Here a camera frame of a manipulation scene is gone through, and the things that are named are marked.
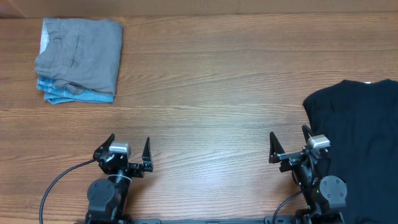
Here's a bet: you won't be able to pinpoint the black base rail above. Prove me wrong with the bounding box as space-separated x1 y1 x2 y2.
74 215 299 224

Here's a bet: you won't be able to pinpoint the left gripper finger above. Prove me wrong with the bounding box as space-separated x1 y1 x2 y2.
93 133 115 161
142 137 154 172

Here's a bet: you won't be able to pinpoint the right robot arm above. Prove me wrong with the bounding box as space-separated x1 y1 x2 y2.
269 124 348 224

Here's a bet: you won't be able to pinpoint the folded blue jeans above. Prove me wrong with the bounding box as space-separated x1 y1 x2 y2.
37 77 114 105

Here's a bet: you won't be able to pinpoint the folded grey shorts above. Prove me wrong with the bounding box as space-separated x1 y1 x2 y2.
35 18 123 96

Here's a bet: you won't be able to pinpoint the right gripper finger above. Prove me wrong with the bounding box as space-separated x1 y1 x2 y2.
302 124 313 142
269 132 285 164

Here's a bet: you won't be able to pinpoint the black t-shirt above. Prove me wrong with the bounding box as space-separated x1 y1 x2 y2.
303 80 397 223

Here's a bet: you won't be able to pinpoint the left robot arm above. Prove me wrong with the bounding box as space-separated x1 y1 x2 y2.
85 134 154 223

